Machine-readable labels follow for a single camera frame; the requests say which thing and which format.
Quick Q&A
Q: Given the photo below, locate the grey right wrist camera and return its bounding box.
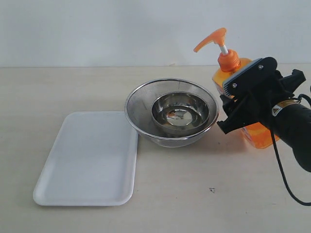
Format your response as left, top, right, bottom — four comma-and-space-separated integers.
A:
223, 57, 277, 97

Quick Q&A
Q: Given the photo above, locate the orange dish soap pump bottle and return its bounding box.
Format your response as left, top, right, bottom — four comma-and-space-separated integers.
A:
193, 27, 273, 149

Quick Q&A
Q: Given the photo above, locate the small stainless steel bowl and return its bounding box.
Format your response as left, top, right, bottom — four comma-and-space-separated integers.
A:
151, 91, 209, 135

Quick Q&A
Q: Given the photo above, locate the white rectangular plastic tray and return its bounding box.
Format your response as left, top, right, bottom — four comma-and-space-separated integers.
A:
33, 111, 138, 206

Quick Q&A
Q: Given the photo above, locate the black right camera cable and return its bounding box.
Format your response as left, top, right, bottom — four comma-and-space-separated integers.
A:
264, 93, 311, 206

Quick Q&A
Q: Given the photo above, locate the steel mesh colander bowl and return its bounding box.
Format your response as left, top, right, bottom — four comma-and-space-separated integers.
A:
124, 78, 219, 148

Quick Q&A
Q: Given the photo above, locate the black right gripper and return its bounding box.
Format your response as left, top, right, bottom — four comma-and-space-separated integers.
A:
217, 69, 306, 134

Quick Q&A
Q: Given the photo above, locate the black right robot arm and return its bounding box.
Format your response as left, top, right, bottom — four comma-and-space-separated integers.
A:
218, 68, 311, 171

